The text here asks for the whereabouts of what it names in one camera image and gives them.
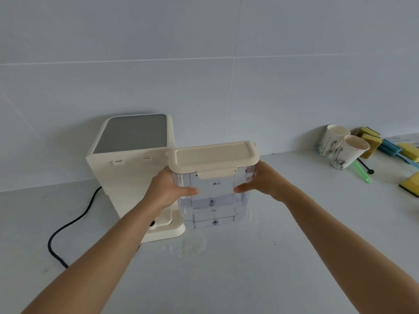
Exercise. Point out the clear water tank cream lid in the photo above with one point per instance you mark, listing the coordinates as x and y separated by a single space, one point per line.
212 179

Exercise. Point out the person's left hand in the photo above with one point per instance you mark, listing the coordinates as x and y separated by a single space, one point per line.
163 192

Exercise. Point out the yellow green scouring sponge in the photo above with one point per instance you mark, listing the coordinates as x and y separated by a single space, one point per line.
368 132
371 146

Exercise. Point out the person's right forearm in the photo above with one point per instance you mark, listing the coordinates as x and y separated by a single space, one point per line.
343 251

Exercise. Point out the cream water dispenser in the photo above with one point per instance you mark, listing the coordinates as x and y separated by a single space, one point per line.
131 166

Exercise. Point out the person's right hand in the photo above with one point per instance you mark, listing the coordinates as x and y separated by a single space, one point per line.
265 181

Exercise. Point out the white printed paper cup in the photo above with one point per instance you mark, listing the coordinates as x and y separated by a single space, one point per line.
347 153
330 140

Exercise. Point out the person's left forearm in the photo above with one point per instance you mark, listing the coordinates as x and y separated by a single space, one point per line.
98 261

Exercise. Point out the yellow black sponge block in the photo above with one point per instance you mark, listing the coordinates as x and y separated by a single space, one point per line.
411 185

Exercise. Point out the person's right thumb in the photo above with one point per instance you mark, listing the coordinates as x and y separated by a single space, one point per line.
245 187

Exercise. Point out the person's left thumb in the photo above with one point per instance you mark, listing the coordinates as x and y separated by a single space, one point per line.
188 192

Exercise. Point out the black thin stirrer stick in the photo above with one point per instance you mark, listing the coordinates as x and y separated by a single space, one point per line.
366 166

